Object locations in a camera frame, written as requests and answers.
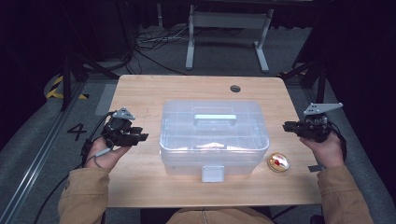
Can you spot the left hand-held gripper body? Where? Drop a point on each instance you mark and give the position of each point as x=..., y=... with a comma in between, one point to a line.
x=120, y=137

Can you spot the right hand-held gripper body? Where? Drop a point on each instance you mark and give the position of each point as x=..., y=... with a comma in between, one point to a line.
x=314, y=130

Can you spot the clear plastic storage box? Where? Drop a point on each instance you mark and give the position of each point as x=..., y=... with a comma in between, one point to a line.
x=214, y=137

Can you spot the person's left hand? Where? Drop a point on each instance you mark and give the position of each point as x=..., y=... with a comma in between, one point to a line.
x=104, y=157

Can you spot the person's right hand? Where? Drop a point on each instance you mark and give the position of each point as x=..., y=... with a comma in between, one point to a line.
x=328, y=152

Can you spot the grey tape piece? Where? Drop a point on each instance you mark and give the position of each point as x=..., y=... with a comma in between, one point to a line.
x=315, y=168

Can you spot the black metal stand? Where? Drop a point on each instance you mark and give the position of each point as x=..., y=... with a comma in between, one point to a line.
x=314, y=76
x=66, y=81

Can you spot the yellow black floor tape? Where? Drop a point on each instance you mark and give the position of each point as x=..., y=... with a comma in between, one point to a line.
x=54, y=91

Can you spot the aluminium floor rail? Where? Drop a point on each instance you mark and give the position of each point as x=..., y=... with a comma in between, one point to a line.
x=28, y=174

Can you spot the white metal desk frame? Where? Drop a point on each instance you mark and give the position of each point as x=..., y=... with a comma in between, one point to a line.
x=229, y=20

